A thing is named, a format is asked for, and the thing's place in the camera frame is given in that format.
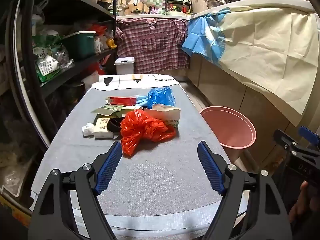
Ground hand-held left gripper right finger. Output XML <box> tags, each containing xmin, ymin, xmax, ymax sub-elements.
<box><xmin>197</xmin><ymin>141</ymin><xmax>293</xmax><ymax>240</ymax></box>

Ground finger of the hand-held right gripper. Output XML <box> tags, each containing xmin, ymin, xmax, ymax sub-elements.
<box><xmin>297</xmin><ymin>126</ymin><xmax>320</xmax><ymax>147</ymax></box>
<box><xmin>273</xmin><ymin>129</ymin><xmax>300</xmax><ymax>155</ymax></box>

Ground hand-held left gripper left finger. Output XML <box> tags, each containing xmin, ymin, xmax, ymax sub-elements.
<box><xmin>27</xmin><ymin>141</ymin><xmax>123</xmax><ymax>240</ymax></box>

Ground white labelled box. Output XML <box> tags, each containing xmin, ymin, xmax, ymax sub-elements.
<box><xmin>94</xmin><ymin>117</ymin><xmax>123</xmax><ymax>139</ymax></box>

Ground black foil packet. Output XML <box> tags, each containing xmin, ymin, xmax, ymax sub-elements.
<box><xmin>106</xmin><ymin>117</ymin><xmax>125</xmax><ymax>133</ymax></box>

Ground white tissue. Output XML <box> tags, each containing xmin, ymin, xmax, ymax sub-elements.
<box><xmin>81</xmin><ymin>122</ymin><xmax>96</xmax><ymax>137</ymax></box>

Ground pink plastic basin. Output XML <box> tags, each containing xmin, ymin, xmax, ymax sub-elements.
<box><xmin>200</xmin><ymin>106</ymin><xmax>257</xmax><ymax>149</ymax></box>

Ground red plastic bag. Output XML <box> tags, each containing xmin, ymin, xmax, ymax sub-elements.
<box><xmin>120</xmin><ymin>109</ymin><xmax>177</xmax><ymax>157</ymax></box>

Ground red cardboard box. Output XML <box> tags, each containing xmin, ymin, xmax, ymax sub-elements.
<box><xmin>107</xmin><ymin>96</ymin><xmax>137</xmax><ymax>106</ymax></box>

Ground white paper carton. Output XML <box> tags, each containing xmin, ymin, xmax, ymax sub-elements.
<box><xmin>144</xmin><ymin>104</ymin><xmax>181</xmax><ymax>128</ymax></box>

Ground blue plastic bag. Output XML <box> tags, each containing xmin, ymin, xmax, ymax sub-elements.
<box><xmin>147</xmin><ymin>86</ymin><xmax>176</xmax><ymax>109</ymax></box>

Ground person's right hand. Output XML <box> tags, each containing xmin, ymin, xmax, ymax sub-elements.
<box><xmin>289</xmin><ymin>180</ymin><xmax>320</xmax><ymax>223</ymax></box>

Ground white printed paper sheet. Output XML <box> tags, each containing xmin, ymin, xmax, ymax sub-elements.
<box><xmin>90</xmin><ymin>74</ymin><xmax>179</xmax><ymax>90</ymax></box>

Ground cream cloth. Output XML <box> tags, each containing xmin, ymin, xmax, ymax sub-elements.
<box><xmin>215</xmin><ymin>5</ymin><xmax>320</xmax><ymax>127</ymax></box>

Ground white lidded bin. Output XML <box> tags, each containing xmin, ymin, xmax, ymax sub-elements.
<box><xmin>114</xmin><ymin>57</ymin><xmax>135</xmax><ymax>75</ymax></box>

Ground red printed sack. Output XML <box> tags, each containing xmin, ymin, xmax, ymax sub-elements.
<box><xmin>100</xmin><ymin>55</ymin><xmax>117</xmax><ymax>77</ymax></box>

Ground black shelf rack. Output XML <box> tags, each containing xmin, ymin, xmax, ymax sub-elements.
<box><xmin>5</xmin><ymin>0</ymin><xmax>118</xmax><ymax>150</ymax></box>

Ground green and white packet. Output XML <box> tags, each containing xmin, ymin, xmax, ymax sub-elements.
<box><xmin>35</xmin><ymin>56</ymin><xmax>60</xmax><ymax>83</ymax></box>

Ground clear plastic bag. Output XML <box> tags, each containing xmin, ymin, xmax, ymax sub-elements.
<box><xmin>54</xmin><ymin>49</ymin><xmax>75</xmax><ymax>69</ymax></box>

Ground green cooler box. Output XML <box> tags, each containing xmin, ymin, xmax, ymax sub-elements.
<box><xmin>61</xmin><ymin>31</ymin><xmax>97</xmax><ymax>60</ymax></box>

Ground plaid shirt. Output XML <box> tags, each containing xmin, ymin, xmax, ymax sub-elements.
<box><xmin>115</xmin><ymin>19</ymin><xmax>189</xmax><ymax>73</ymax></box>

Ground blue cloth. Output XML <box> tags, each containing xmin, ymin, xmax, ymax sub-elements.
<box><xmin>182</xmin><ymin>9</ymin><xmax>232</xmax><ymax>64</ymax></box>

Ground green printed bag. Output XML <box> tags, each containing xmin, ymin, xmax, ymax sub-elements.
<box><xmin>32</xmin><ymin>35</ymin><xmax>62</xmax><ymax>58</ymax></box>

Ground crumpled orange bag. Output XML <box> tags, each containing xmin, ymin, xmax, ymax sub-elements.
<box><xmin>89</xmin><ymin>24</ymin><xmax>107</xmax><ymax>37</ymax></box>

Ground steel strainer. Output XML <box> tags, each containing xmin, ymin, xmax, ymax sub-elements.
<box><xmin>206</xmin><ymin>0</ymin><xmax>225</xmax><ymax>9</ymax></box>

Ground wooden cutting board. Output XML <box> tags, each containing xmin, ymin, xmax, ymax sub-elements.
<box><xmin>124</xmin><ymin>2</ymin><xmax>147</xmax><ymax>15</ymax></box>

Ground white plastic bag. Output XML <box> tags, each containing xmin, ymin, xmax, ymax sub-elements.
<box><xmin>32</xmin><ymin>0</ymin><xmax>49</xmax><ymax>34</ymax></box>

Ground black spice rack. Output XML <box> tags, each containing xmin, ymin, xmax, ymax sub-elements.
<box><xmin>165</xmin><ymin>0</ymin><xmax>193</xmax><ymax>15</ymax></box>

